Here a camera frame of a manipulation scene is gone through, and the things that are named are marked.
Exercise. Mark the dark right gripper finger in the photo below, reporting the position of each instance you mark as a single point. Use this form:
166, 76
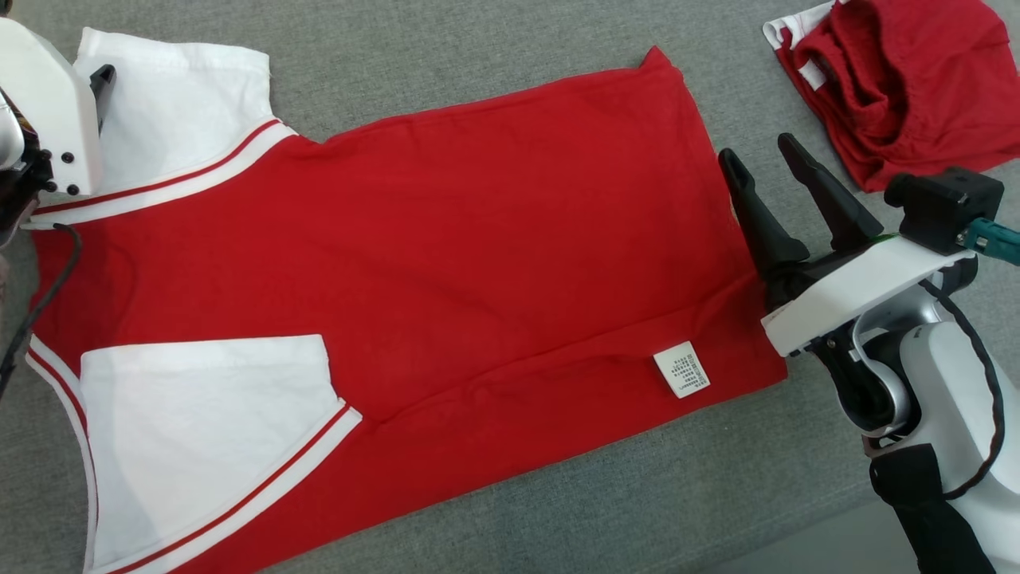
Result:
769, 243
845, 219

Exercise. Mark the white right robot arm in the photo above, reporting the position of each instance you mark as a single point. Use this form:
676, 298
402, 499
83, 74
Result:
948, 383

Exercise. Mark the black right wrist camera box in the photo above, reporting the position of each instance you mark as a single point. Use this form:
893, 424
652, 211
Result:
948, 207

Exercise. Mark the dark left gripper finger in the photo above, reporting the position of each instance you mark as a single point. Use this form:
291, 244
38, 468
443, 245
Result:
103, 80

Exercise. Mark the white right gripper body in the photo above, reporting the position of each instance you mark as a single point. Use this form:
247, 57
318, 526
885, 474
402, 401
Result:
861, 287

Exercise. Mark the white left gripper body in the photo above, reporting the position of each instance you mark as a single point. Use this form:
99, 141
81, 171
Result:
56, 112

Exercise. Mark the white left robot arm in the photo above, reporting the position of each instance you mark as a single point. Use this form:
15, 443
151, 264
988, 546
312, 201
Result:
16, 183

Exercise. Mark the red shorts with white stripe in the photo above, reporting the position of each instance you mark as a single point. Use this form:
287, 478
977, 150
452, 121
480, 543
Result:
916, 96

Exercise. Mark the red and white T-shirt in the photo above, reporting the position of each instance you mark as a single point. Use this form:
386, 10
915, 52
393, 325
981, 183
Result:
478, 239

